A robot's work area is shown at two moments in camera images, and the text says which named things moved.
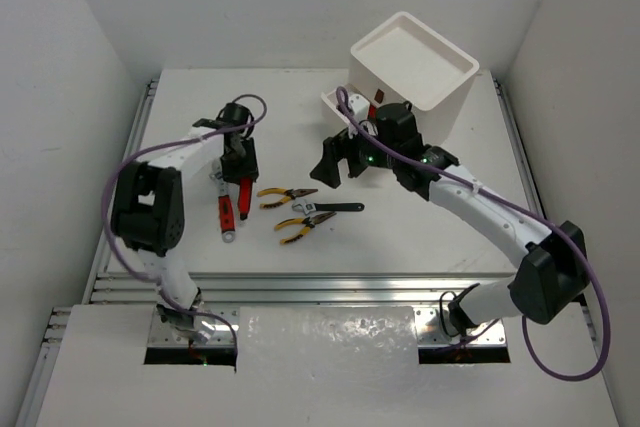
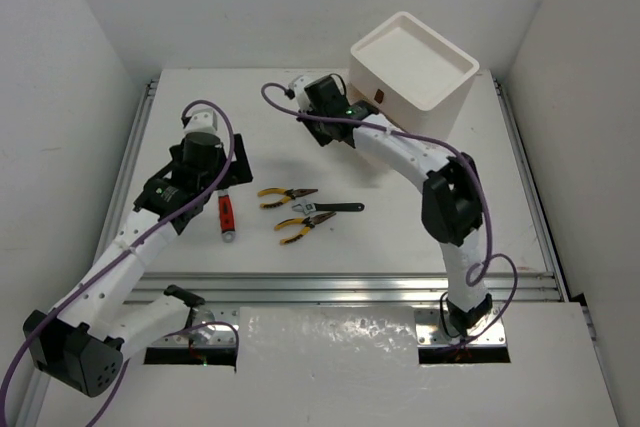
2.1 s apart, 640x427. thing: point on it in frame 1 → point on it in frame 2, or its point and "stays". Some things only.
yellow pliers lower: x=307 y=222 stays
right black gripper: x=334 y=149 → x=322 y=137
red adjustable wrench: x=225 y=209 stays
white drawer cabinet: x=407 y=61 stays
